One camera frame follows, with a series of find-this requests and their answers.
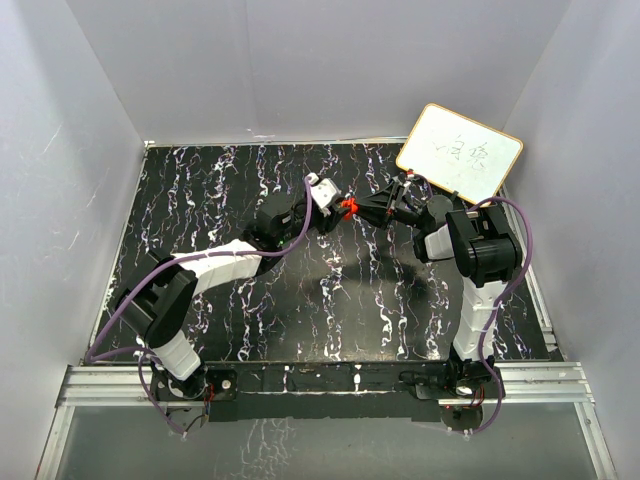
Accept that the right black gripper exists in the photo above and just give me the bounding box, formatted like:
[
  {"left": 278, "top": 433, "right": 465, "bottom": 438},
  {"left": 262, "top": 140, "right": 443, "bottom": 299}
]
[{"left": 352, "top": 182, "right": 428, "bottom": 232}]

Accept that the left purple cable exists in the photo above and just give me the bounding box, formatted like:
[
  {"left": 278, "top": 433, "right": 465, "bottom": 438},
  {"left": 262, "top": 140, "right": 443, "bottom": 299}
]
[{"left": 84, "top": 177, "right": 316, "bottom": 364}]

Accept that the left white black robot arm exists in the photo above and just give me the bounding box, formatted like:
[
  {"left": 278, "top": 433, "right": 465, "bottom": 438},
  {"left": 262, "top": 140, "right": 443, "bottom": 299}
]
[{"left": 114, "top": 181, "right": 353, "bottom": 399}]

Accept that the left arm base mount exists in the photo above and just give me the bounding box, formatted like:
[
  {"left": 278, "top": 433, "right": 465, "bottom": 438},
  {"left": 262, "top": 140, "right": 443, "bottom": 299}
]
[{"left": 151, "top": 369, "right": 237, "bottom": 402}]

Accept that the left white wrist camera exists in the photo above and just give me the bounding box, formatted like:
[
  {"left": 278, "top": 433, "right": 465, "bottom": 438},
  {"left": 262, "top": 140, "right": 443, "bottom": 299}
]
[{"left": 305, "top": 172, "right": 341, "bottom": 217}]

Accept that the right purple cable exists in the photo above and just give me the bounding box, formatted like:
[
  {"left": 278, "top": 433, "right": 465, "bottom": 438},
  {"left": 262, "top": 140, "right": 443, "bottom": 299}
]
[{"left": 407, "top": 172, "right": 535, "bottom": 361}]

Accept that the small whiteboard yellow frame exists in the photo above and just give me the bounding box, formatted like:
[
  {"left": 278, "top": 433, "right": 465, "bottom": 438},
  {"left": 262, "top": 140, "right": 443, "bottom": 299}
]
[{"left": 396, "top": 103, "right": 524, "bottom": 204}]

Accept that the red earbud charging case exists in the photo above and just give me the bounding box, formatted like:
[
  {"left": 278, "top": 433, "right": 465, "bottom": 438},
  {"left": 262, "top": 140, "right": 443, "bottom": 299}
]
[{"left": 341, "top": 197, "right": 359, "bottom": 220}]

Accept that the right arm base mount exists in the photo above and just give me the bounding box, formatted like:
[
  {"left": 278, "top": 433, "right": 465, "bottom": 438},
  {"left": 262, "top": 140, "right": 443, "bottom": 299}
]
[{"left": 398, "top": 369, "right": 505, "bottom": 401}]

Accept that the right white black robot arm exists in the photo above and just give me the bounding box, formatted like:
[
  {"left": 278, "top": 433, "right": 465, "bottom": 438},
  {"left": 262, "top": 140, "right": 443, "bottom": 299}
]
[{"left": 343, "top": 179, "right": 528, "bottom": 397}]

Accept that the purple cable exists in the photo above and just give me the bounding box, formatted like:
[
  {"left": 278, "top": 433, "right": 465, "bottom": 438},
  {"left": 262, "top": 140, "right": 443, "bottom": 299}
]
[
  {"left": 84, "top": 177, "right": 316, "bottom": 364},
  {"left": 407, "top": 172, "right": 535, "bottom": 361}
]

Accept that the aluminium front rail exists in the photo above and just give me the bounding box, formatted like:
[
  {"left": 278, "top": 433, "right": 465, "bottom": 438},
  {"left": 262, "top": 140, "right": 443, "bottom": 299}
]
[{"left": 56, "top": 362, "right": 594, "bottom": 407}]

